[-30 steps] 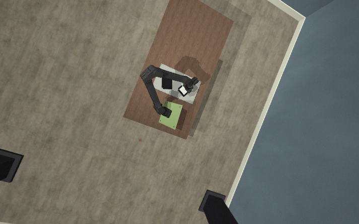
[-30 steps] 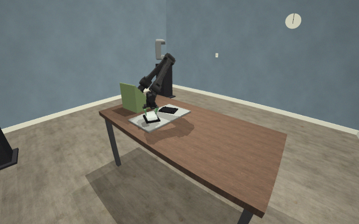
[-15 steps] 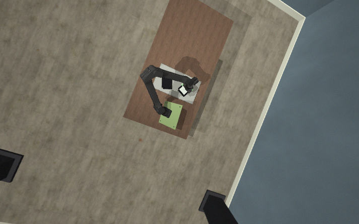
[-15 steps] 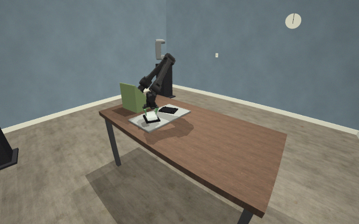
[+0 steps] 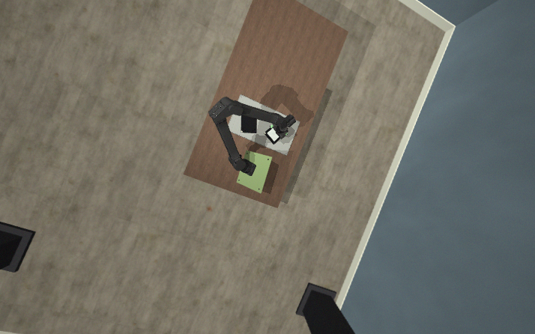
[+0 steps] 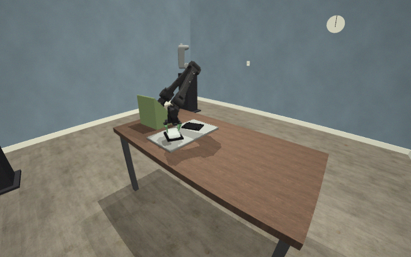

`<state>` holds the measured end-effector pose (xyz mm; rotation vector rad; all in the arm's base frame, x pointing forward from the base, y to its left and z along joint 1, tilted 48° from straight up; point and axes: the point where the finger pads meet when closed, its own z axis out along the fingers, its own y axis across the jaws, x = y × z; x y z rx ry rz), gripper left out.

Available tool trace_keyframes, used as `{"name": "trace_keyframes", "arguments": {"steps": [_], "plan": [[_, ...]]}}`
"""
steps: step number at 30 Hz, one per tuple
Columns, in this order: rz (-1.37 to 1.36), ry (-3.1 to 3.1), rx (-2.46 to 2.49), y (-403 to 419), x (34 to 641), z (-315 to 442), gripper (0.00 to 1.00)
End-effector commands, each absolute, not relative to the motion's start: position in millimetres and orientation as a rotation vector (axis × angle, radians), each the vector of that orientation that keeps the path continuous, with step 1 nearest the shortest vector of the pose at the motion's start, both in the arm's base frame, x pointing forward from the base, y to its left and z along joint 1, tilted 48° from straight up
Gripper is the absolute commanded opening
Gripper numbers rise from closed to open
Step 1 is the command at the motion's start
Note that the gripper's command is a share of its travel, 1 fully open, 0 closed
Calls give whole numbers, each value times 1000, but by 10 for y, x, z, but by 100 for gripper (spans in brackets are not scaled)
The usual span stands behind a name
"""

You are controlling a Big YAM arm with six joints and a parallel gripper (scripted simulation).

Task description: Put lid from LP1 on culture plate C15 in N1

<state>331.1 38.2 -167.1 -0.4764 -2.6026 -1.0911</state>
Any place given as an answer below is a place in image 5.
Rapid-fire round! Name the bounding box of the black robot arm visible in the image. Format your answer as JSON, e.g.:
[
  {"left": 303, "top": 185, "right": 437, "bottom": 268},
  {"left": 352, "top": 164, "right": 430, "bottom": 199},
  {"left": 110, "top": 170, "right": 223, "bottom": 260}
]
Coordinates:
[{"left": 208, "top": 97, "right": 296, "bottom": 176}]

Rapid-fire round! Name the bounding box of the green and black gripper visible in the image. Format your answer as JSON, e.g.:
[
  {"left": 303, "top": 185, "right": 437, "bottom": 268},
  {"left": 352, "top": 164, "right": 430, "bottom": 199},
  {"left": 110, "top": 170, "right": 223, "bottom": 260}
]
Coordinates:
[{"left": 270, "top": 124, "right": 288, "bottom": 139}]

